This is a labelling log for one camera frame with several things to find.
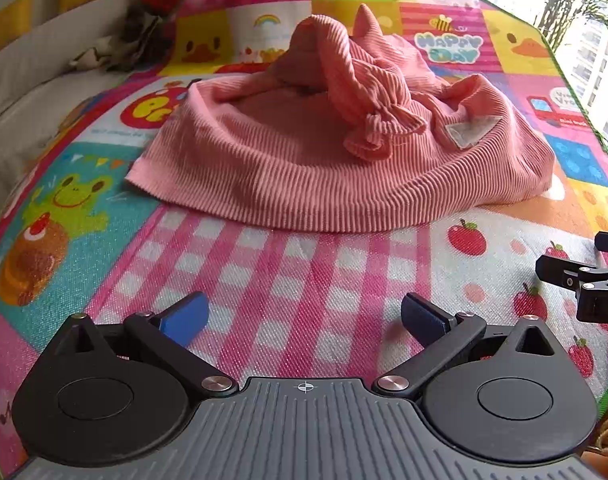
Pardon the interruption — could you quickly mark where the pink ribbed garment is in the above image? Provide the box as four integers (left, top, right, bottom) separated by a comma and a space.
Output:
125, 4, 556, 234

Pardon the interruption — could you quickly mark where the grey stuffed toy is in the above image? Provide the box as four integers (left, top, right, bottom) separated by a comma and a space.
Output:
118, 6, 161, 57

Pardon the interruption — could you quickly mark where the white sofa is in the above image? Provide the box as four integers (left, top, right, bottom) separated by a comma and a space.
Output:
0, 0, 149, 221

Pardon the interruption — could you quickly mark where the white stuffed toy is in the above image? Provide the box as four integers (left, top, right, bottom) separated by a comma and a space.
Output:
70, 35, 115, 72

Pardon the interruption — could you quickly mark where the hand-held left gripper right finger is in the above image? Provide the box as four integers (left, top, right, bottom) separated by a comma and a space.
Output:
374, 292, 567, 401

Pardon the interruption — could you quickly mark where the colourful cartoon play mat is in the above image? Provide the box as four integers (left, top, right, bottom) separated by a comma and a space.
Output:
0, 0, 608, 480

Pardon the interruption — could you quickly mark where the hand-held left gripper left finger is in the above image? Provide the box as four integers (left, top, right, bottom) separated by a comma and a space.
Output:
51, 291, 239, 400

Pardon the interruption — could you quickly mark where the window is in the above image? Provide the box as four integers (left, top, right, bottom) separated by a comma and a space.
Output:
441, 0, 608, 161

